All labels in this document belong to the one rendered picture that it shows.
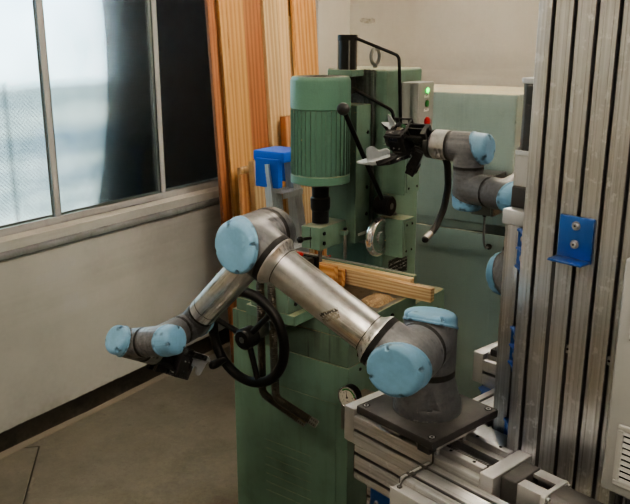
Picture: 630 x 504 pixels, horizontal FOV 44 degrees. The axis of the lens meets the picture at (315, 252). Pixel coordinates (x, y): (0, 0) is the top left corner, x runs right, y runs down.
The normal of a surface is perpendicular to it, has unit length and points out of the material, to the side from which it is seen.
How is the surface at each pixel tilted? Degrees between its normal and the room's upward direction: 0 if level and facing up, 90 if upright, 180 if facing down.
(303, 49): 86
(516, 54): 90
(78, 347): 90
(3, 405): 90
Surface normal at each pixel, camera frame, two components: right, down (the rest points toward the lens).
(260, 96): 0.83, 0.10
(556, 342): -0.75, 0.18
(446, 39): -0.55, 0.22
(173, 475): 0.00, -0.96
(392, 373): -0.37, 0.31
